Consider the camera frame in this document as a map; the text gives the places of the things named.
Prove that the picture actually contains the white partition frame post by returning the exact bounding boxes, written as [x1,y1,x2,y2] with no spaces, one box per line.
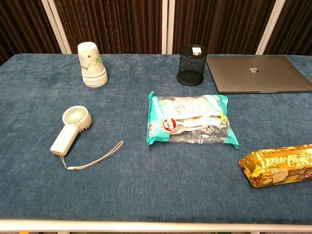
[161,0,176,55]
[255,0,286,56]
[40,0,73,55]

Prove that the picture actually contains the grey closed laptop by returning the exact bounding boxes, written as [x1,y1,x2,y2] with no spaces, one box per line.
[206,55,312,95]

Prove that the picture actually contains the white wrist strap cord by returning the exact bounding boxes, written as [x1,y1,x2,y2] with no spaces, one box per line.
[59,140,124,171]

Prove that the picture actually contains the white handheld fan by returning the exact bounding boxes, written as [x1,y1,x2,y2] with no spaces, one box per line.
[50,105,93,156]

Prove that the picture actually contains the white table frame edge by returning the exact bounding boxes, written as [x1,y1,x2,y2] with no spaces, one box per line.
[0,218,312,234]

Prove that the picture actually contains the gold foil biscuit package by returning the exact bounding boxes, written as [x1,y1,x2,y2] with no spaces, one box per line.
[239,143,312,188]

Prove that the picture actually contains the blue fabric table cover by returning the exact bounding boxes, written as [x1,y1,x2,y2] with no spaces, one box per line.
[0,53,312,225]

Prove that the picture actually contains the dark brown curtain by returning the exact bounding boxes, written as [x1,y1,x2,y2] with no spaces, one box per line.
[0,0,312,66]

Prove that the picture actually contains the black mesh pen holder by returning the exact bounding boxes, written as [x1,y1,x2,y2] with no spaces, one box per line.
[176,44,209,86]

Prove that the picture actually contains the teal plastic snack bag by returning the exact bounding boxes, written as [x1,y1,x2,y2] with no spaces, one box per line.
[146,91,240,149]

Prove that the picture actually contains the stack of floral paper cups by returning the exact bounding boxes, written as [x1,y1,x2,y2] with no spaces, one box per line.
[77,41,108,88]

